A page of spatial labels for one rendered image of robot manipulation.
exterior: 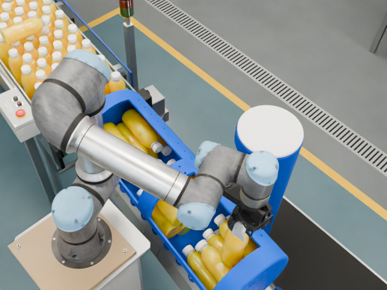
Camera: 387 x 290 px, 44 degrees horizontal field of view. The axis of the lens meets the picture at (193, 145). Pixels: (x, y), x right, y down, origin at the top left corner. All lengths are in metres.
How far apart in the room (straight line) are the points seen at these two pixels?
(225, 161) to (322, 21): 3.31
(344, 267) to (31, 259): 1.74
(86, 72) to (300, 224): 1.94
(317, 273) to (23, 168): 1.90
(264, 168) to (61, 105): 0.47
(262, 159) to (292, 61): 2.82
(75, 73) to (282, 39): 3.07
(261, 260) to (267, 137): 0.66
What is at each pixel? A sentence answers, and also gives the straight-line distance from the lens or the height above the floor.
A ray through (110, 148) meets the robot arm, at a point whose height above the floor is 1.74.
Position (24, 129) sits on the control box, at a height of 1.07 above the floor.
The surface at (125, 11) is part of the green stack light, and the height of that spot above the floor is 1.19.
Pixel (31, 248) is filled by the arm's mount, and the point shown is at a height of 1.16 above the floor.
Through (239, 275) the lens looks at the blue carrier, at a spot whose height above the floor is 1.22.
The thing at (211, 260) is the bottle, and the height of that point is 1.14.
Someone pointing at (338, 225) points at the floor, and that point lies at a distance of 3.06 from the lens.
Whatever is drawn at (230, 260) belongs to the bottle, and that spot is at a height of 1.18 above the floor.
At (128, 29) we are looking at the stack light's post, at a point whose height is 1.08.
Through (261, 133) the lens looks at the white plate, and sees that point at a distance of 1.99.
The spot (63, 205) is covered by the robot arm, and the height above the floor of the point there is 1.39.
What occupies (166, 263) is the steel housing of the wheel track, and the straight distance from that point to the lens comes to 1.85.
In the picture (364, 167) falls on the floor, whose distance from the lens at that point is 3.36.
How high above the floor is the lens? 2.57
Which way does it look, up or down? 53 degrees down
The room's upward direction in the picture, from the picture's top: 4 degrees clockwise
